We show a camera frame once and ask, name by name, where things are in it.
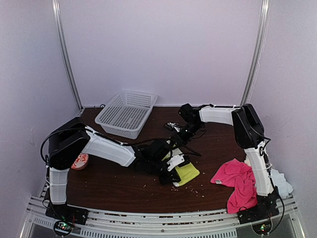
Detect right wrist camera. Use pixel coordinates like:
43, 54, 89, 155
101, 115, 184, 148
163, 122, 184, 133

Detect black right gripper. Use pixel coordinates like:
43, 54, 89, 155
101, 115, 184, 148
170, 121, 204, 149

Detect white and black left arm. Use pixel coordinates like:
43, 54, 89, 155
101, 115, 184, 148
40, 117, 191, 220

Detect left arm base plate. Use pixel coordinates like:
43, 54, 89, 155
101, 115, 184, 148
45, 204, 89, 225

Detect white perforated plastic basket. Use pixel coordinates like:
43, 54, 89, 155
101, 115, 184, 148
95, 90, 158, 139

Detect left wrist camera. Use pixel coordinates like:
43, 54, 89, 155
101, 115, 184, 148
166, 154, 185, 172

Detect aluminium corner post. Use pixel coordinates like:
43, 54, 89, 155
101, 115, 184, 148
241, 0, 271, 105
52, 0, 83, 111

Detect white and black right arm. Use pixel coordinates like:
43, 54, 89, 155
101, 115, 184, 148
165, 104, 280, 219

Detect right aluminium corner post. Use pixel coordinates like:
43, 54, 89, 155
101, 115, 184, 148
241, 0, 271, 105

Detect red patterned bowl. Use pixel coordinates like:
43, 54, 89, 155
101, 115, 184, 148
71, 153, 89, 171

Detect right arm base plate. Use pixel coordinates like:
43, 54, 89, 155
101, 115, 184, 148
237, 205, 279, 224

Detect cream towel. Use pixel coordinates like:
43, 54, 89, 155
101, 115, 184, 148
244, 156, 251, 166

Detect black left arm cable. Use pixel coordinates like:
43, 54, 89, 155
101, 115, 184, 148
41, 126, 203, 164

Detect green and white patterned towel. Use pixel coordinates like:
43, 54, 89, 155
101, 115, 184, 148
162, 148, 200, 187

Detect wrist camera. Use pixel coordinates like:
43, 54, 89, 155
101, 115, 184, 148
163, 122, 184, 133
166, 154, 185, 172

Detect pink towel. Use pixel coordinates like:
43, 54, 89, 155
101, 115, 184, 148
211, 159, 258, 214

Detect left aluminium corner post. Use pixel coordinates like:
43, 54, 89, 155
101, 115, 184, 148
52, 0, 83, 111

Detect light blue towel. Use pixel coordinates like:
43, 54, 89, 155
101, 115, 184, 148
271, 169, 294, 199

